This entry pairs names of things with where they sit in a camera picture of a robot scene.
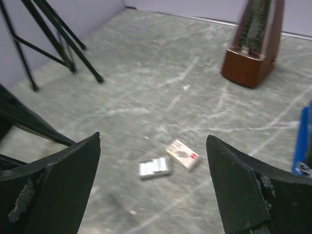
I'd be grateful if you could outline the white staple box tray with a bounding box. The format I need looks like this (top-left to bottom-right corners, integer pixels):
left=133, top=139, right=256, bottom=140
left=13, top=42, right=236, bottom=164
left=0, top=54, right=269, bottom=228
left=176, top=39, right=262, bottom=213
left=137, top=156, right=172, bottom=180

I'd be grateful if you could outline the brown wooden metronome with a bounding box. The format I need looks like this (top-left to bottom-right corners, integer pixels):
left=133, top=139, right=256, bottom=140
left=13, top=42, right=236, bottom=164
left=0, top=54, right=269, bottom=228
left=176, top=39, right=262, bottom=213
left=221, top=0, right=285, bottom=89

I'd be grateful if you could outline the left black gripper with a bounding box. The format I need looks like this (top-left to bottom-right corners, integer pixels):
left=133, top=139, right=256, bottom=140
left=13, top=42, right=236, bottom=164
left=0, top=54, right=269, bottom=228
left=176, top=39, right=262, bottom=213
left=0, top=84, right=76, bottom=171

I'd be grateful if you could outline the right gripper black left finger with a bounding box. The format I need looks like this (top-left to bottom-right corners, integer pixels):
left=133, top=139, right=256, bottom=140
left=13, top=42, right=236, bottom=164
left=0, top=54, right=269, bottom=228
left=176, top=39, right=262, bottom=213
left=0, top=133, right=101, bottom=234

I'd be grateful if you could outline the blue metal stapler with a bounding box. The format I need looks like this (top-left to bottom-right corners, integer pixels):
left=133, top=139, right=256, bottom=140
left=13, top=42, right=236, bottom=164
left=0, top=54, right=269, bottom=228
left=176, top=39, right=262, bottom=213
left=292, top=101, right=312, bottom=178

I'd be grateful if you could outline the black music stand tripod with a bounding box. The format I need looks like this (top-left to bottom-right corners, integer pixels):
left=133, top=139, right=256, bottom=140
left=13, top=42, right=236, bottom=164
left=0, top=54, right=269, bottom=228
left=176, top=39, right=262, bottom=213
left=0, top=0, right=105, bottom=92

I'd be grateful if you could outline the white staple box sleeve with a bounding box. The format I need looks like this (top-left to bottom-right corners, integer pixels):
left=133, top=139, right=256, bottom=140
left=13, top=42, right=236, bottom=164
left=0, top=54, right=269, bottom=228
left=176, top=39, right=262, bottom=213
left=165, top=139, right=200, bottom=172

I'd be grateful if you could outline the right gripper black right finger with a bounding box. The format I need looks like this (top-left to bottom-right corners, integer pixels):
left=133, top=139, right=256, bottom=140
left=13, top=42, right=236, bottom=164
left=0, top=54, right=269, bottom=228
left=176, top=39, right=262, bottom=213
left=206, top=135, right=312, bottom=234

